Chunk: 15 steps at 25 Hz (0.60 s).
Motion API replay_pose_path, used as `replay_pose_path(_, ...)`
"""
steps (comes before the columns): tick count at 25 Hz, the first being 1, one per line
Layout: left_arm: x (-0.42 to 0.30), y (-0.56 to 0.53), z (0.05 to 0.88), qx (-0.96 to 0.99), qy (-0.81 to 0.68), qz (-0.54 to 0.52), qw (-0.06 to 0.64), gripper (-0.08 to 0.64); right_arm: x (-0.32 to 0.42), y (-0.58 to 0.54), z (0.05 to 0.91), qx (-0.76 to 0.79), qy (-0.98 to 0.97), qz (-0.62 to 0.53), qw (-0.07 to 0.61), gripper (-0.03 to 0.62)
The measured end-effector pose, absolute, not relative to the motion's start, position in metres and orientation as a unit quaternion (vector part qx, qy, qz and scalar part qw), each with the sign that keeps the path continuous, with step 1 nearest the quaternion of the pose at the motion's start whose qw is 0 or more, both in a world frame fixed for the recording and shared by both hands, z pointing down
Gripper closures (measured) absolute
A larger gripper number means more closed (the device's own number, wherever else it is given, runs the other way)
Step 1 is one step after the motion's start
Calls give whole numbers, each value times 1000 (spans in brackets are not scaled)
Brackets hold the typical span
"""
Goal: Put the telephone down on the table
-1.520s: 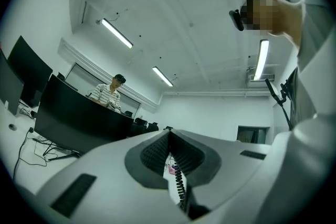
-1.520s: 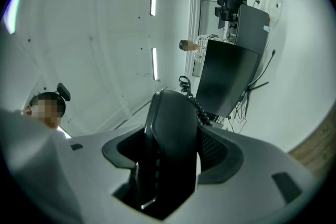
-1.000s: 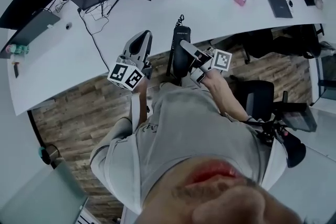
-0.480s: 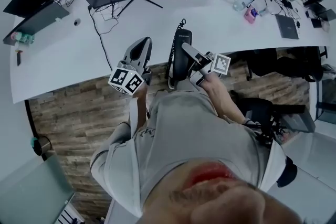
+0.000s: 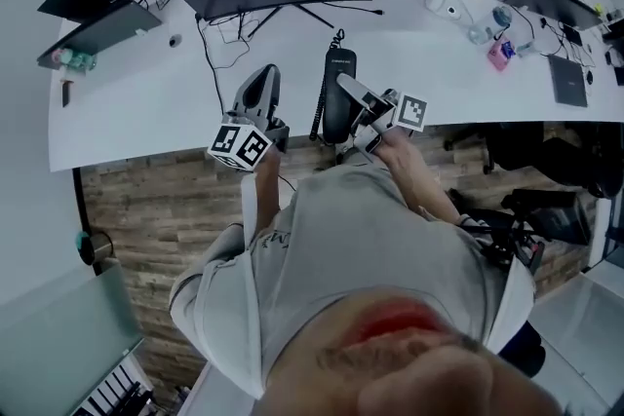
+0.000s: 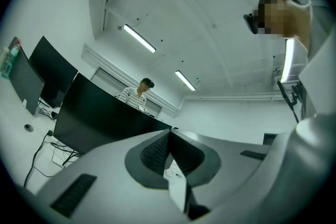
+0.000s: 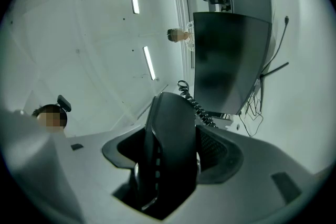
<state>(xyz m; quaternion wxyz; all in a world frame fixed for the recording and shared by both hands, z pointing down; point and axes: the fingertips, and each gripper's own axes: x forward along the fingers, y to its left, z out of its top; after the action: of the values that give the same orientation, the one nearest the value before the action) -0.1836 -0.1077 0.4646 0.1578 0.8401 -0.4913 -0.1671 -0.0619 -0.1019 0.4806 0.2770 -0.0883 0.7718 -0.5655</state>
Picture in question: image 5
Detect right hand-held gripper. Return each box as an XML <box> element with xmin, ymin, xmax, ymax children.
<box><xmin>334</xmin><ymin>72</ymin><xmax>430</xmax><ymax>156</ymax></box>

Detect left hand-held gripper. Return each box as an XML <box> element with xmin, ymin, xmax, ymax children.
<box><xmin>208</xmin><ymin>62</ymin><xmax>292</xmax><ymax>172</ymax></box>

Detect black telephone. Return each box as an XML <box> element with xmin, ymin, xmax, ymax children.
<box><xmin>323</xmin><ymin>46</ymin><xmax>361</xmax><ymax>145</ymax></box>

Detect person's right forearm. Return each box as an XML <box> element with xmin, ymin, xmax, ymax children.
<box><xmin>378</xmin><ymin>130</ymin><xmax>465</xmax><ymax>226</ymax></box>

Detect person's left forearm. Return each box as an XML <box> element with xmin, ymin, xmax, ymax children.
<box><xmin>252</xmin><ymin>145</ymin><xmax>285</xmax><ymax>216</ymax></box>

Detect white table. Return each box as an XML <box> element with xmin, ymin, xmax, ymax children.
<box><xmin>47</xmin><ymin>0</ymin><xmax>624</xmax><ymax>173</ymax></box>

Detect pink pouch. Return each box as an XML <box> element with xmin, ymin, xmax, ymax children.
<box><xmin>487</xmin><ymin>37</ymin><xmax>517</xmax><ymax>73</ymax></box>

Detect black monitor stand legs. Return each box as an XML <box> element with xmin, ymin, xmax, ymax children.
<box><xmin>246</xmin><ymin>2</ymin><xmax>336</xmax><ymax>40</ymax></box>

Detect white round device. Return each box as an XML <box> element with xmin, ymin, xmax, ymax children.
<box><xmin>425</xmin><ymin>0</ymin><xmax>465</xmax><ymax>19</ymax></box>

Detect clear plastic water bottle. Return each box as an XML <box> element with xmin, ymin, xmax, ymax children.
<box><xmin>468</xmin><ymin>4</ymin><xmax>514</xmax><ymax>47</ymax></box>

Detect black office chair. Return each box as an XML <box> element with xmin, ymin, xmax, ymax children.
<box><xmin>482</xmin><ymin>121</ymin><xmax>624</xmax><ymax>200</ymax></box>

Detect person's grey shirt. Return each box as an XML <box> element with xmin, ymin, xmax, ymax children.
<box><xmin>169</xmin><ymin>158</ymin><xmax>537</xmax><ymax>400</ymax></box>

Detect black closed laptop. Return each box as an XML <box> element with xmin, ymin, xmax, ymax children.
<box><xmin>546</xmin><ymin>54</ymin><xmax>590</xmax><ymax>108</ymax></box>

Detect black tripod equipment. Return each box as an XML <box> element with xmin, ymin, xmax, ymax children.
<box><xmin>450</xmin><ymin>187</ymin><xmax>595</xmax><ymax>279</ymax></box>

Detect grey-backed monitor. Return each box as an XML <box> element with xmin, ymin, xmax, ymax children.
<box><xmin>37</xmin><ymin>0</ymin><xmax>165</xmax><ymax>69</ymax></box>

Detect green and pink packets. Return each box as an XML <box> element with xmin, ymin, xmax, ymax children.
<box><xmin>50</xmin><ymin>47</ymin><xmax>98</xmax><ymax>74</ymax></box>

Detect grey cylinder with teal cap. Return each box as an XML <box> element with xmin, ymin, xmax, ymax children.
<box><xmin>74</xmin><ymin>230</ymin><xmax>116</xmax><ymax>267</ymax></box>

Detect person's face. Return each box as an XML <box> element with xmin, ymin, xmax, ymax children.
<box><xmin>257</xmin><ymin>289</ymin><xmax>581</xmax><ymax>416</ymax></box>

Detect black coiled telephone cord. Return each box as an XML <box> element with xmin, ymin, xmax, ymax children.
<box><xmin>309</xmin><ymin>75</ymin><xmax>329</xmax><ymax>142</ymax></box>

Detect black monitor power cable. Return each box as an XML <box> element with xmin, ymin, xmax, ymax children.
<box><xmin>194</xmin><ymin>12</ymin><xmax>254</xmax><ymax>123</ymax></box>

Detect black cable with plug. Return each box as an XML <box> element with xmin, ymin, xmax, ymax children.
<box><xmin>321</xmin><ymin>0</ymin><xmax>385</xmax><ymax>17</ymax></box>

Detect black monitor with cables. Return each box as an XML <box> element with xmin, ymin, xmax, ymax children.
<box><xmin>499</xmin><ymin>0</ymin><xmax>605</xmax><ymax>32</ymax></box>

